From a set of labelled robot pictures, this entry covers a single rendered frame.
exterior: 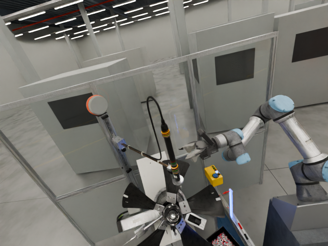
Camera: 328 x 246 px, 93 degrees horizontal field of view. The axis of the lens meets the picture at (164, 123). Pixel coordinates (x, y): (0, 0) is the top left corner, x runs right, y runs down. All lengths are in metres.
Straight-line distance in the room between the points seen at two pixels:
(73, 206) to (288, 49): 4.63
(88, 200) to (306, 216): 1.93
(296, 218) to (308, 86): 3.96
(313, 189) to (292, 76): 3.58
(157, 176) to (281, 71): 3.77
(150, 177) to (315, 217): 1.09
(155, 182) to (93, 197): 0.92
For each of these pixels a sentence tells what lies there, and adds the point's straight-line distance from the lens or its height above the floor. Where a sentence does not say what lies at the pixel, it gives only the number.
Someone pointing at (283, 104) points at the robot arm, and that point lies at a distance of 1.14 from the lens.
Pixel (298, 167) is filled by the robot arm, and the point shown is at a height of 1.36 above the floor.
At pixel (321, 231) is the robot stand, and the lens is 1.50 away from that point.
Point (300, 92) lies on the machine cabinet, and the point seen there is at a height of 0.44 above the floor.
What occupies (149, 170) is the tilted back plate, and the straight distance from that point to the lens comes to 1.40.
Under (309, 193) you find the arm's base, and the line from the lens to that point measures 1.32.
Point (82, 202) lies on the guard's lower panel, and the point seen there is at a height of 0.82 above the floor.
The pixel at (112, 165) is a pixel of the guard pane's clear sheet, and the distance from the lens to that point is 1.80.
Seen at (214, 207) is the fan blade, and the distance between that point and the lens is 1.25.
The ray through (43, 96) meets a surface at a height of 2.03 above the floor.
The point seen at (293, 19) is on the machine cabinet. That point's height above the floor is 2.00.
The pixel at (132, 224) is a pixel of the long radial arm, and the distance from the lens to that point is 1.37.
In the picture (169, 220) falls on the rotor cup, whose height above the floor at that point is 1.20.
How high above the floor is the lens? 2.21
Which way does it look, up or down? 28 degrees down
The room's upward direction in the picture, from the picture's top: 14 degrees counter-clockwise
